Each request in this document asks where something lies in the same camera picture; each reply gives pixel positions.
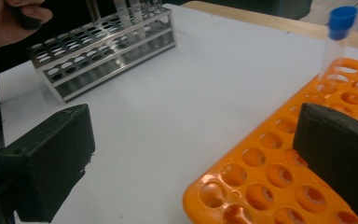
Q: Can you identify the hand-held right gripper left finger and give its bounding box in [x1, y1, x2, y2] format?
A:
[0, 103, 96, 223]

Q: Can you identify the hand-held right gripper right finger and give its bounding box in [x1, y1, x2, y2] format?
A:
[292, 102, 358, 218]

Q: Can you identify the metal test tube rack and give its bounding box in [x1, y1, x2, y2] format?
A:
[27, 4, 177, 104]

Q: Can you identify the blue cap test tube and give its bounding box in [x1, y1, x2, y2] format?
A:
[318, 5, 358, 83]

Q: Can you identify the orange test tube rack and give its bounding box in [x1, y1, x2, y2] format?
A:
[182, 57, 358, 224]

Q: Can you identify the white table board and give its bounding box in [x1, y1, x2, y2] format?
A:
[0, 3, 358, 224]

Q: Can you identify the wooden table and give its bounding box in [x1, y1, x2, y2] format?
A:
[181, 0, 358, 53]

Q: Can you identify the dark grey cabinet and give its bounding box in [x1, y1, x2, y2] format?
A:
[199, 0, 313, 21]

